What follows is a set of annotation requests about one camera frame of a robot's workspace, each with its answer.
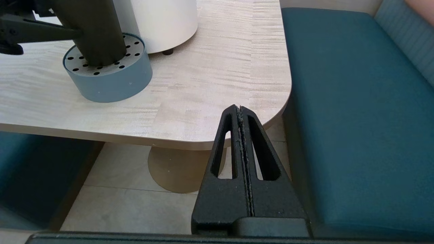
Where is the pink bolster cushion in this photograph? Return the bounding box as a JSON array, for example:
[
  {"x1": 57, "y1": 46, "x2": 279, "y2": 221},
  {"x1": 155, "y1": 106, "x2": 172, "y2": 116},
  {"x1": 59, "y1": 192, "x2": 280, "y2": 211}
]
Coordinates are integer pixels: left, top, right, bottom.
[{"x1": 405, "y1": 0, "x2": 434, "y2": 18}]

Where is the large tea beverage dispenser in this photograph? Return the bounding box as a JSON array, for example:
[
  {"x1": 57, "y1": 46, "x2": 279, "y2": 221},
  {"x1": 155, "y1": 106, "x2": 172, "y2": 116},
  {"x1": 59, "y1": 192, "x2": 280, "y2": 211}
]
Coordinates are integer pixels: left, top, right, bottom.
[{"x1": 113, "y1": 0, "x2": 198, "y2": 56}]

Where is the beige table pedestal base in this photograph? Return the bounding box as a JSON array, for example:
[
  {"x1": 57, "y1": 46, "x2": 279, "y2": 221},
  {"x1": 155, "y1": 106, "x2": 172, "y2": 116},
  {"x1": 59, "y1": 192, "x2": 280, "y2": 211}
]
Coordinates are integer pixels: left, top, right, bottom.
[{"x1": 148, "y1": 137, "x2": 234, "y2": 194}]

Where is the dark grey tall cup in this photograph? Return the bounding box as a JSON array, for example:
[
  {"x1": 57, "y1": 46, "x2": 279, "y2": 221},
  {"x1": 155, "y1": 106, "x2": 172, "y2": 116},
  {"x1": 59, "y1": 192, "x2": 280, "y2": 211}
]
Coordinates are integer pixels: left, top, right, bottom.
[{"x1": 54, "y1": 0, "x2": 127, "y2": 67}]

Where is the teal upholstered bench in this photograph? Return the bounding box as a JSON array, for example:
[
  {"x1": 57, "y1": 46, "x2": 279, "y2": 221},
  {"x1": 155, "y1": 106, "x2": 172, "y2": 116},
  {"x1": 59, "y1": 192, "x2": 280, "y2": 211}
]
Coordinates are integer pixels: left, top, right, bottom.
[
  {"x1": 0, "y1": 131, "x2": 104, "y2": 231},
  {"x1": 281, "y1": 0, "x2": 434, "y2": 238}
]

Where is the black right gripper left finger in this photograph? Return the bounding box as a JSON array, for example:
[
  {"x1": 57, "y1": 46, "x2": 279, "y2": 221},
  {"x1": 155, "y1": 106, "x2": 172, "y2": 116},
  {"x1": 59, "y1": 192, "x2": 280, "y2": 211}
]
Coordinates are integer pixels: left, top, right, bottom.
[{"x1": 191, "y1": 104, "x2": 254, "y2": 236}]

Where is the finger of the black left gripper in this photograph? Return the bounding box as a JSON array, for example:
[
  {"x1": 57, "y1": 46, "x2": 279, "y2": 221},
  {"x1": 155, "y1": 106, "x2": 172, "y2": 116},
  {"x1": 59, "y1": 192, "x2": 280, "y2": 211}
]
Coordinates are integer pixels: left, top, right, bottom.
[
  {"x1": 0, "y1": 16, "x2": 82, "y2": 45},
  {"x1": 0, "y1": 0, "x2": 57, "y2": 16}
]

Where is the blue perforated drip tray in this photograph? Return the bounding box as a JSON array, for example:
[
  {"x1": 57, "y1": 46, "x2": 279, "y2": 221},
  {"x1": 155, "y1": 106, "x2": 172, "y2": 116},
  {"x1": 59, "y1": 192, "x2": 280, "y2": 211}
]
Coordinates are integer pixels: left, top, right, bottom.
[{"x1": 62, "y1": 33, "x2": 153, "y2": 103}]

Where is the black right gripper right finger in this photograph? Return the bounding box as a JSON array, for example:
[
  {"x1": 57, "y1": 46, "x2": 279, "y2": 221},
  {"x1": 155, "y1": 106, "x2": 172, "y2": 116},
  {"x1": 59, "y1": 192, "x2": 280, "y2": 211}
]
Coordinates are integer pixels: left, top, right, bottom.
[{"x1": 240, "y1": 106, "x2": 309, "y2": 220}]

